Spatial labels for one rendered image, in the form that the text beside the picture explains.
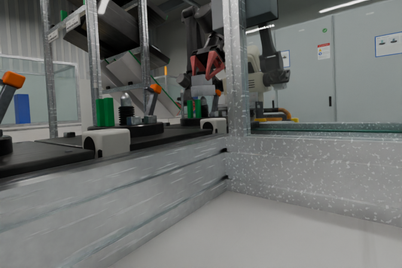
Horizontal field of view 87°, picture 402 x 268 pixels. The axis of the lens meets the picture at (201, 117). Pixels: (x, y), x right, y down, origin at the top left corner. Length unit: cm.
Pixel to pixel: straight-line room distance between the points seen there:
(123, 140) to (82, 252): 12
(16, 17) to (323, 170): 954
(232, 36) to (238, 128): 16
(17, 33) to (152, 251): 929
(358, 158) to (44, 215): 35
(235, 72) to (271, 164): 16
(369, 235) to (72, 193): 31
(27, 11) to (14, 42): 118
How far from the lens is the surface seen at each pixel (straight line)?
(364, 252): 30
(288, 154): 36
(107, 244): 26
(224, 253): 26
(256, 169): 38
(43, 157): 27
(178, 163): 31
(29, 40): 947
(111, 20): 77
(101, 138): 28
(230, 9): 42
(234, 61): 39
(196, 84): 61
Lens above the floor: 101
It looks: 2 degrees down
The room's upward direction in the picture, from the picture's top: 3 degrees counter-clockwise
